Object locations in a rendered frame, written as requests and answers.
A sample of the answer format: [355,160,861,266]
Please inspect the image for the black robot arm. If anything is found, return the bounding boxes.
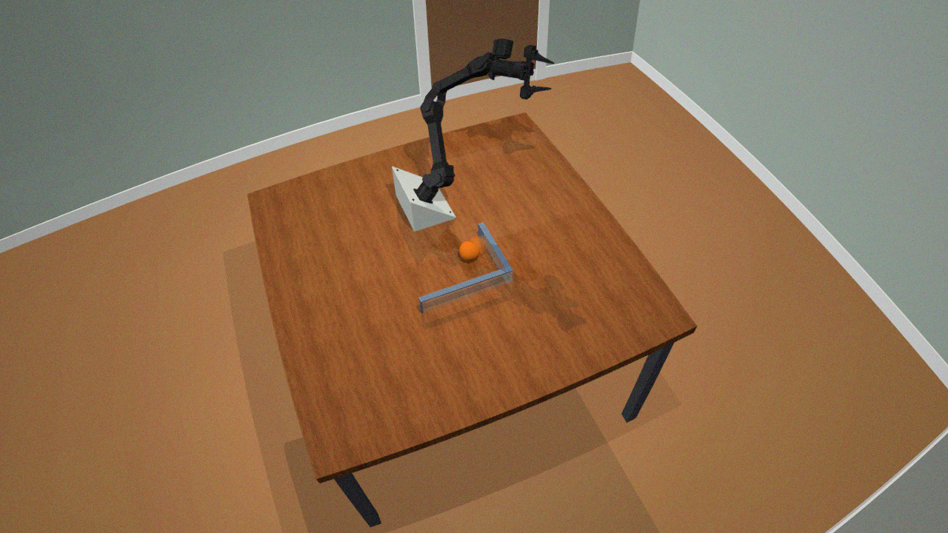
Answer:
[413,38,513,204]

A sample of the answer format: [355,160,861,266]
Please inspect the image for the clear low corner walls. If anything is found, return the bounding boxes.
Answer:
[422,226,513,313]

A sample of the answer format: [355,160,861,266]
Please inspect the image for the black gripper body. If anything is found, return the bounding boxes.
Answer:
[505,45,536,100]

